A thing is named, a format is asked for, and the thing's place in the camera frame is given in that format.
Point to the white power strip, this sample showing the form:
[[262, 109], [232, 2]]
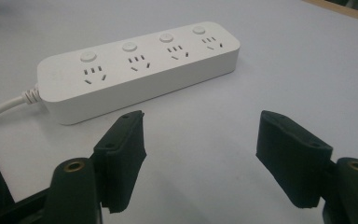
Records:
[[130, 71]]

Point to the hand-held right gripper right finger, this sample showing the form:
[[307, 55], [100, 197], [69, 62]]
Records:
[[292, 161]]

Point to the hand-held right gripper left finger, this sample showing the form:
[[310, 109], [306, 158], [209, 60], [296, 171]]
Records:
[[121, 161]]

